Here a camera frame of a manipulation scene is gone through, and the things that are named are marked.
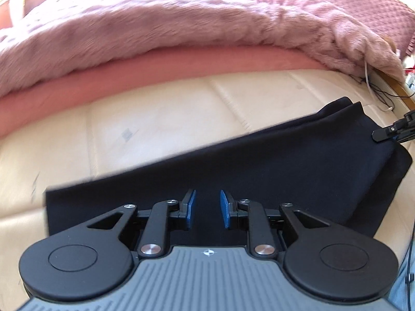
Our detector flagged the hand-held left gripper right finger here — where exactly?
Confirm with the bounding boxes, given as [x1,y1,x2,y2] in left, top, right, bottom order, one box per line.
[220,189,345,258]

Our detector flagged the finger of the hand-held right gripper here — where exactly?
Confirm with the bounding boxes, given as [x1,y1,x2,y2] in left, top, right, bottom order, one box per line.
[372,109,415,144]

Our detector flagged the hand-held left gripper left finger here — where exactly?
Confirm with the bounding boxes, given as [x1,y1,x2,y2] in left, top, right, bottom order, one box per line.
[70,188,197,258]

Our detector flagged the black pants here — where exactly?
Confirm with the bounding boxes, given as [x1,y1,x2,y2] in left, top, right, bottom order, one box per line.
[44,96,413,239]

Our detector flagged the cream quilted mattress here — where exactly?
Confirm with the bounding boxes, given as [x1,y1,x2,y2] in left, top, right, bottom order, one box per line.
[0,66,415,268]

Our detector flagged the pink quilted headboard cover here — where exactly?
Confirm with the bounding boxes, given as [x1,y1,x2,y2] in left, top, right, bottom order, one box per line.
[303,0,415,57]

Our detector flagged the pink bed sheet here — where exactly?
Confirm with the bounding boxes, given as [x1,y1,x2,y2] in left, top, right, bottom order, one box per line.
[0,43,329,138]

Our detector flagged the person's blue jeans leg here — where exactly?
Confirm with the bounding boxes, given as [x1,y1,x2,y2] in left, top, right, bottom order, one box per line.
[386,258,415,311]

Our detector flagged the pink fluffy blanket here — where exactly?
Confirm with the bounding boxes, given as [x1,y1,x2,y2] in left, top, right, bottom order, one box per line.
[0,0,406,100]

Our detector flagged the thin black cable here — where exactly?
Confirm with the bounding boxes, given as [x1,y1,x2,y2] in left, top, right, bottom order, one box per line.
[356,77,415,100]

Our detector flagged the white cable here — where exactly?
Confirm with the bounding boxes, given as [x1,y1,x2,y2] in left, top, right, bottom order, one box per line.
[364,61,395,111]

